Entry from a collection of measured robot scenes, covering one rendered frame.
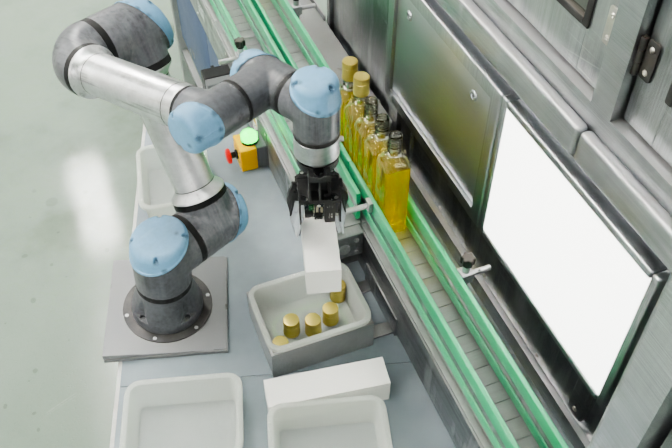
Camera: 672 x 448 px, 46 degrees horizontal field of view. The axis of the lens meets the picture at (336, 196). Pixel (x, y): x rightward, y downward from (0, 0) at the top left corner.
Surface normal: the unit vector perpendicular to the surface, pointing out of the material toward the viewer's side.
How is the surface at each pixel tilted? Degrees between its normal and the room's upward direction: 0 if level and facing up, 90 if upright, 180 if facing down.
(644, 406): 90
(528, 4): 90
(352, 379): 0
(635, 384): 90
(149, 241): 6
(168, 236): 6
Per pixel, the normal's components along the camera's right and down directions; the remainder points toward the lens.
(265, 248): 0.00, -0.70
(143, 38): 0.69, 0.12
